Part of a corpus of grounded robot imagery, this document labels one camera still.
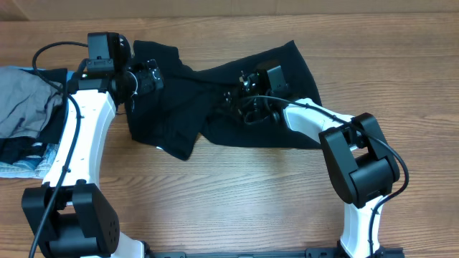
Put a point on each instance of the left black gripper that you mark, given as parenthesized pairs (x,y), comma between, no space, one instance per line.
(151,77)

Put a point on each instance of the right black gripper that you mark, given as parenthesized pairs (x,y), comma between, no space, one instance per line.
(249,83)

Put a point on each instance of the black t-shirt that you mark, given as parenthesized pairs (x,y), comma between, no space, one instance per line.
(192,102)

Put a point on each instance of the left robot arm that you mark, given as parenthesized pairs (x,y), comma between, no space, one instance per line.
(68,214)

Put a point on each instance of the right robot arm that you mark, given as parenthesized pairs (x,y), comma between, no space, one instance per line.
(361,166)

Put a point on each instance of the grey folded garment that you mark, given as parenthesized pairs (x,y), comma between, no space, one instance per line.
(27,103)

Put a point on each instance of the light blue folded jeans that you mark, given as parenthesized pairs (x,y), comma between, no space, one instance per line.
(30,167)

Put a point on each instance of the black folded garment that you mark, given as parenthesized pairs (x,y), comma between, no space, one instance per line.
(15,149)

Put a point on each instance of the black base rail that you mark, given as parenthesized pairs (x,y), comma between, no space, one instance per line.
(244,254)

